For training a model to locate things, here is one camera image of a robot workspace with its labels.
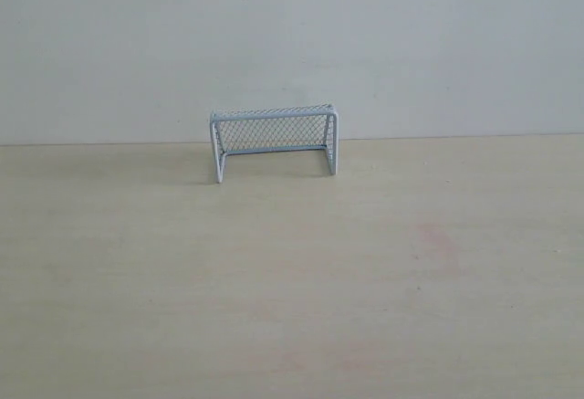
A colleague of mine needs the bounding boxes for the white miniature soccer goal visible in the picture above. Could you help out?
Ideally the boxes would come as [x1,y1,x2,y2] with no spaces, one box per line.
[209,104,339,184]

